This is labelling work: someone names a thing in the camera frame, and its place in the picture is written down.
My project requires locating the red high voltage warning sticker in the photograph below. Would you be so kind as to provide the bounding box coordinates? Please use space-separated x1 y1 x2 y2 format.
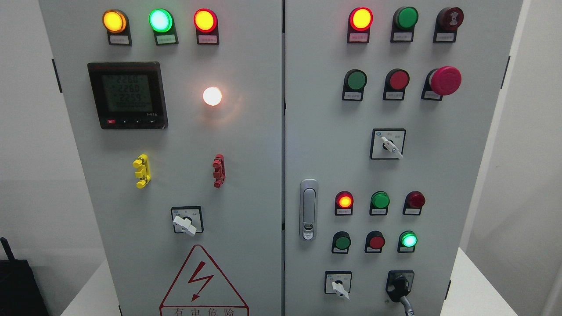
160 244 250 316

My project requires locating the white glowing indicator light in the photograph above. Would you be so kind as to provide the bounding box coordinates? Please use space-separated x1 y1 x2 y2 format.
202 86 223 106

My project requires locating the black knob switch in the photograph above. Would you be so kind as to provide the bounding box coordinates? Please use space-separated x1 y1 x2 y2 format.
385 270 415 302

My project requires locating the red indicator light middle left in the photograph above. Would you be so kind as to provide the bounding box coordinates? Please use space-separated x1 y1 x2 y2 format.
335 191 354 216

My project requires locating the white selector switch lower right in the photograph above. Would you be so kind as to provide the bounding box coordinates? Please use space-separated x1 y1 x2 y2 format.
324 270 353 300

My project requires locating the green indicator light lower right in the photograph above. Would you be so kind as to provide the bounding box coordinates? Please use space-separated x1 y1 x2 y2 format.
397 230 418 253

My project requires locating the yellow terminal connector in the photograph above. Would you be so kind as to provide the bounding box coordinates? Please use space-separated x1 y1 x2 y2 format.
132 154 152 189

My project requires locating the white selector switch left door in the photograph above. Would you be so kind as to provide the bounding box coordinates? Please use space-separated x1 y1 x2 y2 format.
171 206 204 237

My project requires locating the red indicator light middle right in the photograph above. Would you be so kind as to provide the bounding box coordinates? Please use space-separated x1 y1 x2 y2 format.
402 191 426 216

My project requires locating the white selector switch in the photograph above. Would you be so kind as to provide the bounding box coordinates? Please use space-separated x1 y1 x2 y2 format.
324 270 353 300
370 128 406 160

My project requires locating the red push button upper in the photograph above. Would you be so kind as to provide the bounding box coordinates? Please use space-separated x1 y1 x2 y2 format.
382 68 410 101

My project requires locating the red push button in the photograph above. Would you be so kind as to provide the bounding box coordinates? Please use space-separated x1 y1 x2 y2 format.
364 230 385 253
382 68 410 101

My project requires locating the green push button upper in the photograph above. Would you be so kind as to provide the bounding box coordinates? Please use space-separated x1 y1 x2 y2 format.
342 69 367 101

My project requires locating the green push button lower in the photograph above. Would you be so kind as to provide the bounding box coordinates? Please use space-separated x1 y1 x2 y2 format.
331 231 351 254

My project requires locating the green indicator light top right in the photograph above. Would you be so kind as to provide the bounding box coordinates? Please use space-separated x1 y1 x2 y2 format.
391 6 419 43

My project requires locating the dark red buzzer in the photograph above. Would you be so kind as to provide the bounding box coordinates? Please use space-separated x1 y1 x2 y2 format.
433 7 464 43

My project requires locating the silver door lock handle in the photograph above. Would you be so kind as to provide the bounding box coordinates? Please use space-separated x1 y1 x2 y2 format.
299 179 318 241

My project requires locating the grey electrical control cabinet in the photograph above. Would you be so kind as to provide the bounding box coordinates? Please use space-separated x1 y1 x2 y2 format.
40 0 522 316

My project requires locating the white selector switch upper right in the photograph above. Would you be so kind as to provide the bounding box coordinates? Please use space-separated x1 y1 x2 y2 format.
370 128 406 160

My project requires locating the red push button lower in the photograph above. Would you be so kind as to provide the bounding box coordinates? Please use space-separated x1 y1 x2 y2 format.
364 230 385 253

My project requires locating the red indicator light top right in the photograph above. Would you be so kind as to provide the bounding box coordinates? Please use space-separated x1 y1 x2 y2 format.
347 7 374 44

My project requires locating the lit green indicator light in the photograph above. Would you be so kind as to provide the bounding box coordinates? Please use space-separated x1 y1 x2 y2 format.
148 8 177 46

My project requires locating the red terminal connector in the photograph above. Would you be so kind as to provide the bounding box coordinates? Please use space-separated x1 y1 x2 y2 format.
212 154 226 188

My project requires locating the black digital power meter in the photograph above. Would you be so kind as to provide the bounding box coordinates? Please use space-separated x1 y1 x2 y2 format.
87 61 168 130

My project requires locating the black device with antenna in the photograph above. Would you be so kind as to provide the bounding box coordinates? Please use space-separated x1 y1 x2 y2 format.
0 237 48 316

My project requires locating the yellow indicator light top left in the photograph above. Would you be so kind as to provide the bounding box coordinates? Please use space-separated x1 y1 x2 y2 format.
102 9 132 46

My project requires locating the green push button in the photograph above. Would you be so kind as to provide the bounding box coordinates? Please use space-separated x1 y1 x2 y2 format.
331 231 351 254
342 69 367 101

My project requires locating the red emergency stop button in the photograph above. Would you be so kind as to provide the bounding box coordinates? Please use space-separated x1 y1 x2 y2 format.
421 65 462 101

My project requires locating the green indicator light middle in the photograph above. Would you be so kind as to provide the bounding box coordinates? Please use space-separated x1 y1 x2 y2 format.
369 191 391 216

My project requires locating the red ringed indicator light left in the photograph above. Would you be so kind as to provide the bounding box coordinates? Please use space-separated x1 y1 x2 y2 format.
193 8 220 45

